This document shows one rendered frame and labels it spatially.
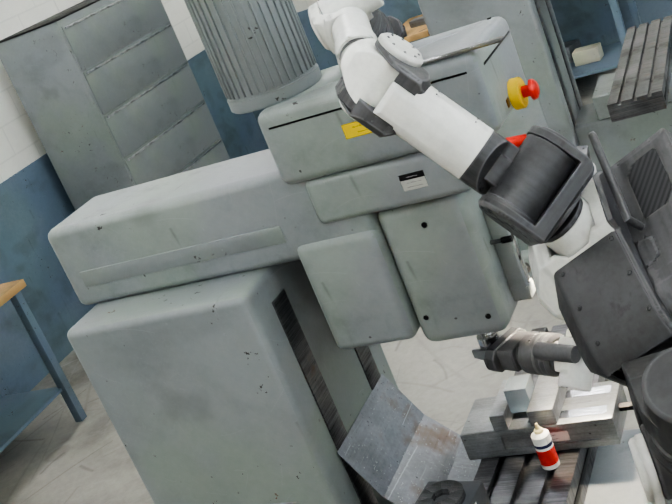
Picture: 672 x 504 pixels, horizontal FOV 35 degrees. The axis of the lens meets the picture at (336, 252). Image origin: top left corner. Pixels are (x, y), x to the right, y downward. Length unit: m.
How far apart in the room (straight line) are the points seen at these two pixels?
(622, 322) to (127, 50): 6.11
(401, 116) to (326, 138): 0.48
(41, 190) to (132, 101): 0.86
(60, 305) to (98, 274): 4.91
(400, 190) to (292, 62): 0.33
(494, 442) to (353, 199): 0.68
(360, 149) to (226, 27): 0.35
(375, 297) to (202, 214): 0.41
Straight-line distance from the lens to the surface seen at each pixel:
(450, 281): 2.14
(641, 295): 1.59
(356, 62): 1.64
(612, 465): 2.47
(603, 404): 2.40
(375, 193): 2.08
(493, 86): 1.96
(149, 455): 2.56
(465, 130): 1.59
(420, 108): 1.59
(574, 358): 2.11
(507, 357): 2.23
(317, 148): 2.07
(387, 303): 2.19
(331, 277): 2.20
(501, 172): 1.62
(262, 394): 2.29
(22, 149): 7.47
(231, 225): 2.25
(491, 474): 2.42
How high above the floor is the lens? 2.28
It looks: 19 degrees down
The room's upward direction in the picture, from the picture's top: 22 degrees counter-clockwise
